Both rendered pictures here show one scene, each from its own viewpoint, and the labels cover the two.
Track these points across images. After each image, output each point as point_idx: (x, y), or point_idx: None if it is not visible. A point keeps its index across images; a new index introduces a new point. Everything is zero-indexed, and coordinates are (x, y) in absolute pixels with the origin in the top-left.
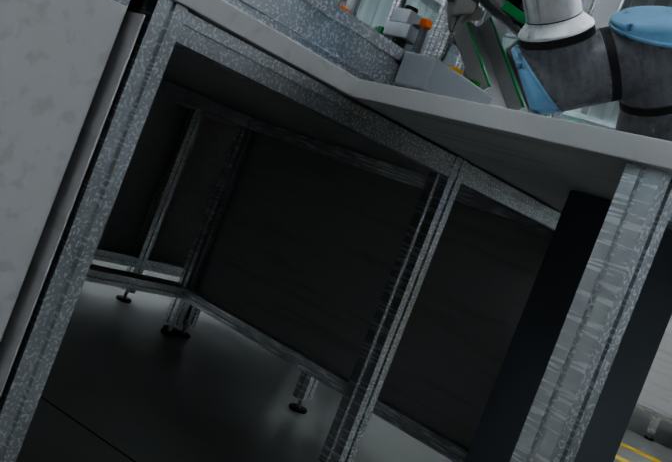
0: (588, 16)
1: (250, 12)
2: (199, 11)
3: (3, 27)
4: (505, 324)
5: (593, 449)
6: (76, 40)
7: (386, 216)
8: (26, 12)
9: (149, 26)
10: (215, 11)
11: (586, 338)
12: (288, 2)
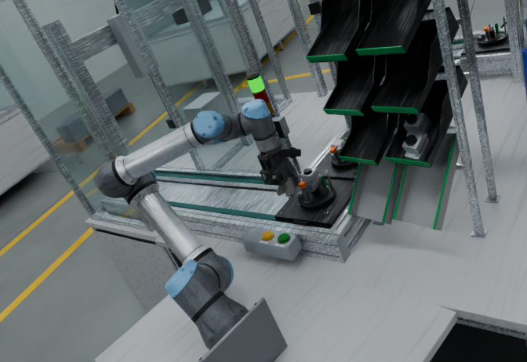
0: (185, 262)
1: (195, 231)
2: (165, 247)
3: (151, 255)
4: None
5: None
6: (161, 255)
7: None
8: (151, 251)
9: (164, 251)
10: (168, 246)
11: None
12: (201, 225)
